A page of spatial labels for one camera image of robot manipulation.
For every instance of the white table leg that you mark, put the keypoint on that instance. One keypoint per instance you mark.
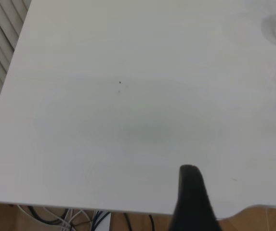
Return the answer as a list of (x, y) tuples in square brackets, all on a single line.
[(105, 222)]

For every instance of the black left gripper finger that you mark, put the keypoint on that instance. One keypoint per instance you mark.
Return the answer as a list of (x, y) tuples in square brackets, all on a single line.
[(193, 204)]

